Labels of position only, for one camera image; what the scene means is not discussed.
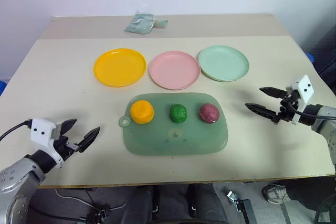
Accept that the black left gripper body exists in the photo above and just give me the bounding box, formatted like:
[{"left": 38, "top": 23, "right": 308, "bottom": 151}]
[{"left": 53, "top": 134, "right": 80, "bottom": 162}]

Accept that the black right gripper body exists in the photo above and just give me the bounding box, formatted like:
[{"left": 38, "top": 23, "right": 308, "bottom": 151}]
[{"left": 272, "top": 91, "right": 300, "bottom": 125}]

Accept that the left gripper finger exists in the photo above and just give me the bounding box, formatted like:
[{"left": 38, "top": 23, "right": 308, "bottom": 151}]
[
  {"left": 60, "top": 119, "right": 78, "bottom": 139},
  {"left": 78, "top": 126, "right": 101, "bottom": 153}
]

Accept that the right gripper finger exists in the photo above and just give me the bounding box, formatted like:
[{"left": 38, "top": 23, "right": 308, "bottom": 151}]
[
  {"left": 259, "top": 86, "right": 288, "bottom": 100},
  {"left": 244, "top": 103, "right": 277, "bottom": 123}
]

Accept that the dark red ball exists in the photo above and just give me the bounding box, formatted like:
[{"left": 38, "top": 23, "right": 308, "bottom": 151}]
[{"left": 198, "top": 103, "right": 221, "bottom": 124}]

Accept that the orange ball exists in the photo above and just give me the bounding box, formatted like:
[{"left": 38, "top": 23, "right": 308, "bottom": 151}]
[{"left": 130, "top": 99, "right": 155, "bottom": 125}]

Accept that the light green plastic plate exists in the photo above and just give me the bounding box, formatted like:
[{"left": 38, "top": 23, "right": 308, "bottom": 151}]
[{"left": 197, "top": 45, "right": 250, "bottom": 83}]

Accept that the yellow plastic plate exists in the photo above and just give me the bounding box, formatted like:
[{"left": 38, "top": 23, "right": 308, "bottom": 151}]
[{"left": 93, "top": 48, "right": 147, "bottom": 88}]

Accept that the green ball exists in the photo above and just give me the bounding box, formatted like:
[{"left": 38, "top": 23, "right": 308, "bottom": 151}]
[{"left": 169, "top": 104, "right": 188, "bottom": 124}]

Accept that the pink plastic plate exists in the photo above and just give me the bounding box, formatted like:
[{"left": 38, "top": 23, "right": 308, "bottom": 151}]
[{"left": 149, "top": 50, "right": 202, "bottom": 90}]

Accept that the black chair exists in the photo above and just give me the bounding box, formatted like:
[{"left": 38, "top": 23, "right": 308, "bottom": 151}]
[{"left": 305, "top": 25, "right": 336, "bottom": 83}]

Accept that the black connector box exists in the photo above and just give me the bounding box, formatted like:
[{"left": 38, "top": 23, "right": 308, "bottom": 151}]
[{"left": 86, "top": 209, "right": 109, "bottom": 224}]

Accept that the dark trouser leg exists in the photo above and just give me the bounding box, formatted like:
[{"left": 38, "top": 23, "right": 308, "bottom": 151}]
[{"left": 285, "top": 173, "right": 336, "bottom": 213}]

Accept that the grey sneaker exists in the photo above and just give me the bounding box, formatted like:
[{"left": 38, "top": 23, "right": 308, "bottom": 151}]
[{"left": 262, "top": 182, "right": 292, "bottom": 205}]

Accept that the translucent green cutting board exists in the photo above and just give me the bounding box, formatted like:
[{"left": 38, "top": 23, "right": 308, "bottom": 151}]
[{"left": 118, "top": 92, "right": 229, "bottom": 157}]

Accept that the black metal bar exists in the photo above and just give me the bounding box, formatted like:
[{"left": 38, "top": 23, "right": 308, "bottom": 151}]
[{"left": 235, "top": 198, "right": 258, "bottom": 224}]

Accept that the crumpled green plastic bag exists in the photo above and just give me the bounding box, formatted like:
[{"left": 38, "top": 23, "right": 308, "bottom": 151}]
[{"left": 123, "top": 13, "right": 155, "bottom": 36}]

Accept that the small pale green wrapped item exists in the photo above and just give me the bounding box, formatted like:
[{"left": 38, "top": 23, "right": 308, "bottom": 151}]
[{"left": 153, "top": 18, "right": 169, "bottom": 29}]

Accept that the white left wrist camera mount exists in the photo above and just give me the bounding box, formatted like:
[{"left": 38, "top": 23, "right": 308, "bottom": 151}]
[{"left": 30, "top": 118, "right": 64, "bottom": 168}]

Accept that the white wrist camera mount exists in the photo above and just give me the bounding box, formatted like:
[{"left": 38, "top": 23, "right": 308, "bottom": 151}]
[
  {"left": 30, "top": 118, "right": 64, "bottom": 168},
  {"left": 285, "top": 74, "right": 315, "bottom": 125}
]

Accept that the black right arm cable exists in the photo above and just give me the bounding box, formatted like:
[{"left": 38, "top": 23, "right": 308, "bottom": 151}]
[{"left": 285, "top": 102, "right": 336, "bottom": 119}]

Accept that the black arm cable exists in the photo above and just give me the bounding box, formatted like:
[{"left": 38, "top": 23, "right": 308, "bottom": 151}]
[
  {"left": 0, "top": 120, "right": 33, "bottom": 142},
  {"left": 285, "top": 102, "right": 336, "bottom": 119}
]

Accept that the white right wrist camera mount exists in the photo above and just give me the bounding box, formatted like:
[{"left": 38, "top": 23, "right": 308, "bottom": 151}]
[{"left": 285, "top": 74, "right": 315, "bottom": 125}]

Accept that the white floor cable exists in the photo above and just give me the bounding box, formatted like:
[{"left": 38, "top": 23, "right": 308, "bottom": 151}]
[{"left": 54, "top": 188, "right": 128, "bottom": 210}]

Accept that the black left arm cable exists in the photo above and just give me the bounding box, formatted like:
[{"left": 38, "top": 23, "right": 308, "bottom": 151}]
[{"left": 0, "top": 120, "right": 33, "bottom": 142}]

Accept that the silver metal bracket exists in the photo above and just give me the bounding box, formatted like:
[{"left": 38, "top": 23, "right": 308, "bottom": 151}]
[{"left": 226, "top": 190, "right": 242, "bottom": 213}]

